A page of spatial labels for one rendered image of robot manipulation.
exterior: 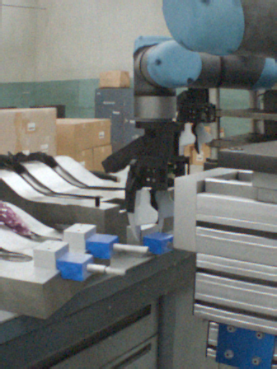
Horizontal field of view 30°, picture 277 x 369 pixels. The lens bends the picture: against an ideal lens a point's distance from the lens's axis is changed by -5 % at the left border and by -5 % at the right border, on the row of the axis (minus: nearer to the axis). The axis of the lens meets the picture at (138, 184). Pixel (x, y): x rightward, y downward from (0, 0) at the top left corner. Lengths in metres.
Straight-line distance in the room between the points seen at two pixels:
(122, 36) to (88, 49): 0.76
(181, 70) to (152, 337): 0.62
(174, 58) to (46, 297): 0.39
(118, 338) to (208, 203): 0.50
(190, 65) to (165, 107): 0.14
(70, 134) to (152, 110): 4.76
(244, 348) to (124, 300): 0.37
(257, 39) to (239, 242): 0.24
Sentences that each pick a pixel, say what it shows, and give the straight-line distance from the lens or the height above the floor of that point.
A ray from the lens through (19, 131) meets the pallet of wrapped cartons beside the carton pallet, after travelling 4.89.
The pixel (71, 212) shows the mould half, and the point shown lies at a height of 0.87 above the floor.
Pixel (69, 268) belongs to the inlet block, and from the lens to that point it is 0.75.
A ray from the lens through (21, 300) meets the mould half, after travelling 0.73.
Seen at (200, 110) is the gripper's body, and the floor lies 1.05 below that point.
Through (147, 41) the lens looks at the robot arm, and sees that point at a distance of 0.92.
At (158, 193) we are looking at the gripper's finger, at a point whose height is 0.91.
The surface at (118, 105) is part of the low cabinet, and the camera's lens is 8.35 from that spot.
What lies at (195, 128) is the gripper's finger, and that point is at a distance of 1.54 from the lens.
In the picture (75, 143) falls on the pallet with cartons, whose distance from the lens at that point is 5.67.
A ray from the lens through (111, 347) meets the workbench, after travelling 1.06.
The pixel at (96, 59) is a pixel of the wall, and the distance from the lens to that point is 9.30.
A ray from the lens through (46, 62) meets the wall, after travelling 10.11.
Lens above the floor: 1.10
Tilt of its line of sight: 10 degrees down
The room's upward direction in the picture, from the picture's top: straight up
